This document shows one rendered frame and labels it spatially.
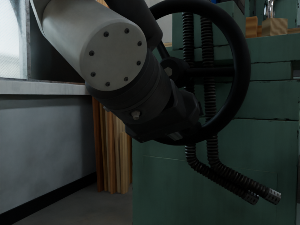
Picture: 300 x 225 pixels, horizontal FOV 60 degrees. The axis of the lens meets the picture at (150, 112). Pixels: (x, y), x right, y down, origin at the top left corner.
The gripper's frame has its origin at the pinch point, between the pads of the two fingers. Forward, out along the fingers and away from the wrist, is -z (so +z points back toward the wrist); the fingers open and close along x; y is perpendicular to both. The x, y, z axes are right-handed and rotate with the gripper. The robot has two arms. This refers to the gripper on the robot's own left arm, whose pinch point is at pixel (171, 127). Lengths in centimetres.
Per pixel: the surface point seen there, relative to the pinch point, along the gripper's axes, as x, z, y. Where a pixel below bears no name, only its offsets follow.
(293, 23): 36, -35, 43
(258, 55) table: 19.2, -14.5, 19.4
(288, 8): 36, -32, 47
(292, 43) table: 26.1, -13.4, 18.4
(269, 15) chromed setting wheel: 29, -27, 43
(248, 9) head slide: 24, -27, 48
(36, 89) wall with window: -99, -52, 88
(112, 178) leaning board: -95, -131, 50
